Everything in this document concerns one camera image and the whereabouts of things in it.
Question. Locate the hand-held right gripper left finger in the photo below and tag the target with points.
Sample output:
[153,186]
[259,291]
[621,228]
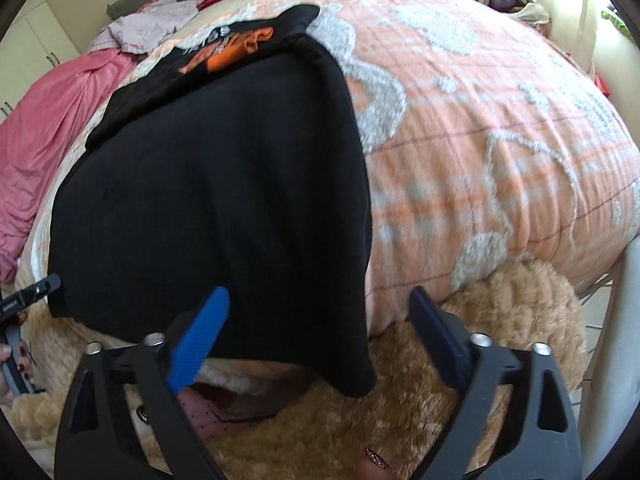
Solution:
[197,342]

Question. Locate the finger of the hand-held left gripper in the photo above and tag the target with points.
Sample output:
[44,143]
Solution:
[47,285]

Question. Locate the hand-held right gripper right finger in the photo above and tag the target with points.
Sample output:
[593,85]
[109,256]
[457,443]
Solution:
[440,340]

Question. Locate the black long-sleeved sweater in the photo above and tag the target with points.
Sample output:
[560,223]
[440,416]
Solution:
[215,185]

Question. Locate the stack of folded clothes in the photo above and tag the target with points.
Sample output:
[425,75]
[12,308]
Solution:
[505,0]

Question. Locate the person's left hand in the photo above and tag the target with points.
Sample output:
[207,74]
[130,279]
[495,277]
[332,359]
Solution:
[23,362]

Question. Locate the person's right hand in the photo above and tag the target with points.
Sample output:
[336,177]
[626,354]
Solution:
[377,465]

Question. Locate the pink dotted pants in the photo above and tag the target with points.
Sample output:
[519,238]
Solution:
[215,412]

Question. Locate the beige plush robe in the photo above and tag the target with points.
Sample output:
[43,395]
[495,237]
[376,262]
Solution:
[400,425]

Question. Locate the pink bed sheet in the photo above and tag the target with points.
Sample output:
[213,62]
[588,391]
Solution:
[45,135]

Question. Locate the peach patterned quilt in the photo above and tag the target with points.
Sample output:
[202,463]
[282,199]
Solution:
[490,150]

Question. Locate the white wardrobe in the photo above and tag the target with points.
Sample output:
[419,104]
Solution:
[30,30]

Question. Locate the lavender crumpled garment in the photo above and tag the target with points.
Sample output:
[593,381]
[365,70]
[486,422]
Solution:
[145,25]

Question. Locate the red bag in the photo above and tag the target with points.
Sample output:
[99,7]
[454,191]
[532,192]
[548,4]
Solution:
[602,86]

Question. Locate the cream curtain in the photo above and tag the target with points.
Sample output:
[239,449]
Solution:
[570,5]

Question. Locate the green cloth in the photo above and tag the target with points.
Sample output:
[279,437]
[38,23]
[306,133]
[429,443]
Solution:
[615,21]

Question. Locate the white bed frame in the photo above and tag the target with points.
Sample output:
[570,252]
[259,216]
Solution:
[612,370]

